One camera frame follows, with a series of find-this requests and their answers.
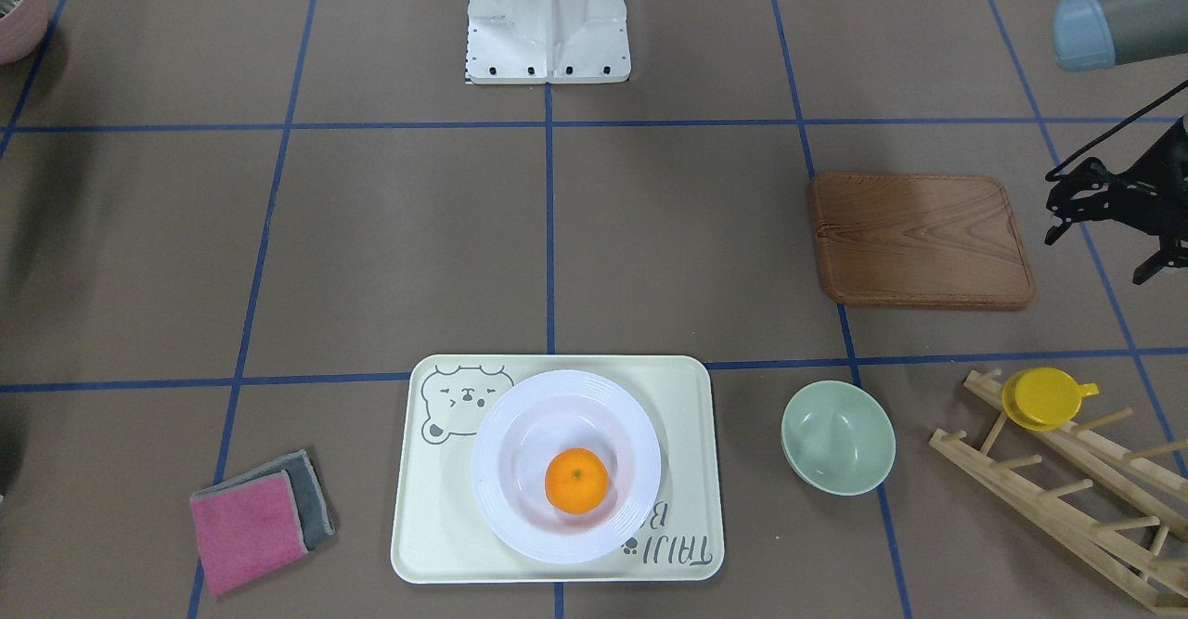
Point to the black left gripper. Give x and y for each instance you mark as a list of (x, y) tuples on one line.
[(1154, 208)]

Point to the orange fruit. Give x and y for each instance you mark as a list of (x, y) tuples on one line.
[(577, 481)]

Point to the white round plate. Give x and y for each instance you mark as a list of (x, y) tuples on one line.
[(530, 426)]

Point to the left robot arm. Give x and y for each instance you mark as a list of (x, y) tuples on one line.
[(1093, 35)]

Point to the brown wooden tray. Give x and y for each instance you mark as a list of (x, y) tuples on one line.
[(919, 241)]

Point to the cream bear tray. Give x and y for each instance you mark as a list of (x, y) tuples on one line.
[(439, 536)]

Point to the yellow plastic mug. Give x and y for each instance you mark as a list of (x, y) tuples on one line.
[(1042, 399)]

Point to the green ceramic bowl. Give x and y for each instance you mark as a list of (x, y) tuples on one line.
[(838, 438)]

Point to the wooden peg drying rack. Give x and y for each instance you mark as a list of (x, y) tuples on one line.
[(1125, 516)]

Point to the pink and grey cloth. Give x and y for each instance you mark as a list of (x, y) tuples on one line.
[(260, 521)]

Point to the pink bowl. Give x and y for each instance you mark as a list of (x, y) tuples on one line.
[(23, 30)]

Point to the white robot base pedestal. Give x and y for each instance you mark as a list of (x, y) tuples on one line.
[(547, 42)]

